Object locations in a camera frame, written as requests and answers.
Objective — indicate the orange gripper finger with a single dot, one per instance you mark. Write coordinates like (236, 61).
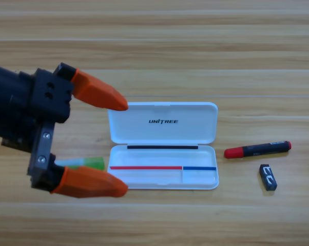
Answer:
(90, 182)

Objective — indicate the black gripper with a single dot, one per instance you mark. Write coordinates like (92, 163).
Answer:
(49, 102)

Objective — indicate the black eraser with white print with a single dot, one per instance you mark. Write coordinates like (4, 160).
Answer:
(268, 178)

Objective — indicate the red and black marker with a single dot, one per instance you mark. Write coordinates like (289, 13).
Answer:
(257, 149)

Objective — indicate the white Unitree pencil case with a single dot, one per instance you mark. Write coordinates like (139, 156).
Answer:
(162, 128)

